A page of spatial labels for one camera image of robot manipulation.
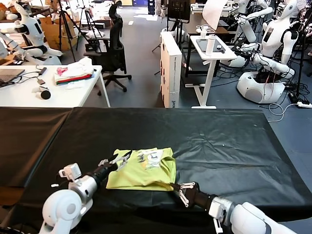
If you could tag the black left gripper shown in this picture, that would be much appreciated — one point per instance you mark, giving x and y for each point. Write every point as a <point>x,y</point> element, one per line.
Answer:
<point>106,171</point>

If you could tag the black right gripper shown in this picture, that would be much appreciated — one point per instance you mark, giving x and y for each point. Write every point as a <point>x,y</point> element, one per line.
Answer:
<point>197,197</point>

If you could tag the yellow-green printed t-shirt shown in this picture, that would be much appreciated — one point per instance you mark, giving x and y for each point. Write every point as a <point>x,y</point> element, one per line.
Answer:
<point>141,175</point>

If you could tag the white robot with long arm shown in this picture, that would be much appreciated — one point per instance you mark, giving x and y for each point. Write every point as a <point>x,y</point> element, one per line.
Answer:
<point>248,29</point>

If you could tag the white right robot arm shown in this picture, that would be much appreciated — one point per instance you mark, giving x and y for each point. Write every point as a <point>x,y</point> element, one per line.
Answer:
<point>248,217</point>

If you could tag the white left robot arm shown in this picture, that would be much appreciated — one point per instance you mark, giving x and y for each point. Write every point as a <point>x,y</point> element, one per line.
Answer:
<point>63,209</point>

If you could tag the stack of folded clothes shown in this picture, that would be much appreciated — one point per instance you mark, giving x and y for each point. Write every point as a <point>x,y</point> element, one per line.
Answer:
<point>73,72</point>

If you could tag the wide black tablecloth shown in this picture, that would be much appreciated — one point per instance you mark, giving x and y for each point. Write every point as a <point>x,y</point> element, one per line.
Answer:
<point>219,141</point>

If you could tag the white plastic packet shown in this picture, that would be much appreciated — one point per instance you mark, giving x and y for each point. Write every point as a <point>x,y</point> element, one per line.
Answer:
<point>74,86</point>

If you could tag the narrow black tablecloth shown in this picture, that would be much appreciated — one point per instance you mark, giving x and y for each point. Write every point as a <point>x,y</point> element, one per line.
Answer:
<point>29,141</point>

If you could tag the white and black round controller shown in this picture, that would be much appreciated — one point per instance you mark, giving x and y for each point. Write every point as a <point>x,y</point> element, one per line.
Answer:
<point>45,94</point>

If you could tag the tall white cardboard box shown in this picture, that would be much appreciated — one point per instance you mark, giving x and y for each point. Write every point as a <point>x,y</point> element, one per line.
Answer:
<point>170,68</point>

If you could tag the black office chair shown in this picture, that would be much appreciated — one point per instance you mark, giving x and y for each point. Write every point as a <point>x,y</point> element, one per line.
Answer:
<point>115,48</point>

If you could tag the large white desk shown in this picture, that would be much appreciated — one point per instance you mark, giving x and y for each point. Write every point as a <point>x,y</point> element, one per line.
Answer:
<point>19,97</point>

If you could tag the black usb hub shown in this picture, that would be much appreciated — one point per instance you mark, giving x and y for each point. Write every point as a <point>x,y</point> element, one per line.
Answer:
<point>43,71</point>

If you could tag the grey laptop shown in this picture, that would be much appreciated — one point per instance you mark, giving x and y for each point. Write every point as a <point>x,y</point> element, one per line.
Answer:
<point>9,74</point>

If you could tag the small white standing desk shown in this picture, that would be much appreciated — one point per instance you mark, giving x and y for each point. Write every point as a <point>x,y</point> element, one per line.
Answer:
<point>219,56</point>

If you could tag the brown cardboard box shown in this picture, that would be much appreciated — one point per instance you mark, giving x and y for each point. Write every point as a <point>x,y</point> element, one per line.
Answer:
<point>52,34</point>

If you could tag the black tablet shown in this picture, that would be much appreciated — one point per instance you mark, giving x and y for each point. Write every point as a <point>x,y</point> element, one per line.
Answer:
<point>201,45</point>

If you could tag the white power strip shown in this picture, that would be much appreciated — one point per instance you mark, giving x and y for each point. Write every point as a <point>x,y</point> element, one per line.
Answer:
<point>304,104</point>

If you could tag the white tumbler bottle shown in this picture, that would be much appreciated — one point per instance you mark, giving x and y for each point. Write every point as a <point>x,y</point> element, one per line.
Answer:
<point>210,46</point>

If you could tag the white robot with black waist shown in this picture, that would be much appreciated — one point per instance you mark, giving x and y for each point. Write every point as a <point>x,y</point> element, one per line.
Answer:
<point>34,31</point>

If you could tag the black light stand pole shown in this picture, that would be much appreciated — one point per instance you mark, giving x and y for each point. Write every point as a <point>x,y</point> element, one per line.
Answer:
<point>298,83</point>

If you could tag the dark wooden table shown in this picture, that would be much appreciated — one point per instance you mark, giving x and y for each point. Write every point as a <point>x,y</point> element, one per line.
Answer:
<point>195,22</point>

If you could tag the black monitor on stand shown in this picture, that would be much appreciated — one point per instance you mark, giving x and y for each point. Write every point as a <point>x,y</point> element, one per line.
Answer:
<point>179,11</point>

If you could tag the white hanging sheet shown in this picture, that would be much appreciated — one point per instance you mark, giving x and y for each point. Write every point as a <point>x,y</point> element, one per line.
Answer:
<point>213,13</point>

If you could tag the white robot on round base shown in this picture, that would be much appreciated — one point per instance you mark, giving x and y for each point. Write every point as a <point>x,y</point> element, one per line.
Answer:
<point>273,36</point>

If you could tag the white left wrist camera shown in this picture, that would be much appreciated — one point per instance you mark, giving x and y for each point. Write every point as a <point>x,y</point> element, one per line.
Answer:
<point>72,171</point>

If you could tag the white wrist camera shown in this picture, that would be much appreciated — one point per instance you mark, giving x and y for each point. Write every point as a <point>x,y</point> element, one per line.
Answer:
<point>72,171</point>
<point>218,224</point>

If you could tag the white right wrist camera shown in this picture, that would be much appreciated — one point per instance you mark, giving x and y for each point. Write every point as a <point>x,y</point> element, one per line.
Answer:
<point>218,224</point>

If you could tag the black camera tripod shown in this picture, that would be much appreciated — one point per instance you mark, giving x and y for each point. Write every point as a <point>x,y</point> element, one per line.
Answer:
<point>64,19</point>
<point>88,18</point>

